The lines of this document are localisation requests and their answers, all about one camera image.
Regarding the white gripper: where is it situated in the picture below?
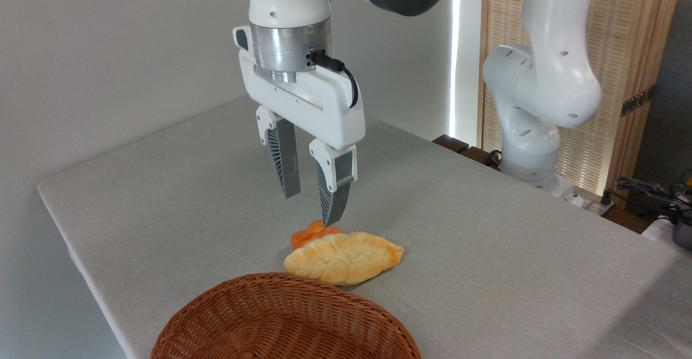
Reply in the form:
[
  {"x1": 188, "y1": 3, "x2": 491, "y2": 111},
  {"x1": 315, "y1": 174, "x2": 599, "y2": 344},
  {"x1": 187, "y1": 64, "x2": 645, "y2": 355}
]
[{"x1": 233, "y1": 25, "x2": 366, "y2": 228}]

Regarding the long pale braided bread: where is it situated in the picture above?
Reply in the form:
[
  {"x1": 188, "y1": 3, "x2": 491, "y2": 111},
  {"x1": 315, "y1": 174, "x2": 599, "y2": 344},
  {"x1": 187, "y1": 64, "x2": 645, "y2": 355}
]
[{"x1": 283, "y1": 231, "x2": 405, "y2": 287}]

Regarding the round orange bun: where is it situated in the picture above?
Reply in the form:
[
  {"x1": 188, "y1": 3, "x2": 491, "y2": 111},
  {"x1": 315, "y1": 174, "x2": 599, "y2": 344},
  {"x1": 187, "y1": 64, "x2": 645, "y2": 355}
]
[{"x1": 290, "y1": 220, "x2": 342, "y2": 251}]

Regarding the brown wicker basket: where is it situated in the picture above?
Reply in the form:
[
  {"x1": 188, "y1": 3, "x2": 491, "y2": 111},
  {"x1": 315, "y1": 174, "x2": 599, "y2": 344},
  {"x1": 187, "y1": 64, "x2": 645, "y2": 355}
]
[{"x1": 150, "y1": 272, "x2": 422, "y2": 359}]

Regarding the white vertical light strip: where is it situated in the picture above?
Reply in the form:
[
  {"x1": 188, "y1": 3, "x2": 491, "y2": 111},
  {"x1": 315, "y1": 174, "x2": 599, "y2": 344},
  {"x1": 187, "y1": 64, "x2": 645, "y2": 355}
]
[{"x1": 449, "y1": 0, "x2": 463, "y2": 139}]

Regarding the grey tablecloth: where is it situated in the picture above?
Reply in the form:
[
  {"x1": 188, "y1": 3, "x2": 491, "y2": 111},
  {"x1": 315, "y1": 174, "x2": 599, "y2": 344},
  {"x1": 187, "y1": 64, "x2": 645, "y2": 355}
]
[{"x1": 37, "y1": 94, "x2": 692, "y2": 359}]

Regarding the dark metal screen hinge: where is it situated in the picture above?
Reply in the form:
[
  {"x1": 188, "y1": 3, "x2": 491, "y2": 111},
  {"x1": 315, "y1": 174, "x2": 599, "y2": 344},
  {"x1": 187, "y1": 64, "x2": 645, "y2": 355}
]
[{"x1": 621, "y1": 85, "x2": 656, "y2": 117}]

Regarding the slatted wooden folding screen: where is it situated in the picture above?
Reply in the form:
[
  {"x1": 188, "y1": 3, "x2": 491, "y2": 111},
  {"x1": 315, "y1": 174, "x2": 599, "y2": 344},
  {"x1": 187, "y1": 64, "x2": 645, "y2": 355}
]
[{"x1": 477, "y1": 0, "x2": 684, "y2": 197}]

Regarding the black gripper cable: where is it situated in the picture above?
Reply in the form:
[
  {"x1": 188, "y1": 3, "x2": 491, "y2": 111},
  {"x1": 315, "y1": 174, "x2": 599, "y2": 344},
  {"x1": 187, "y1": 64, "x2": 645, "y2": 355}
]
[{"x1": 309, "y1": 50, "x2": 360, "y2": 109}]

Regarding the black cable bundle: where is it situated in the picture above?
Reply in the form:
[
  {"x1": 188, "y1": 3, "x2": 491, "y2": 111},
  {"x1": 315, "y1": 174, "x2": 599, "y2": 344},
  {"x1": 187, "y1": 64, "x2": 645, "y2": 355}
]
[{"x1": 615, "y1": 177, "x2": 692, "y2": 224}]

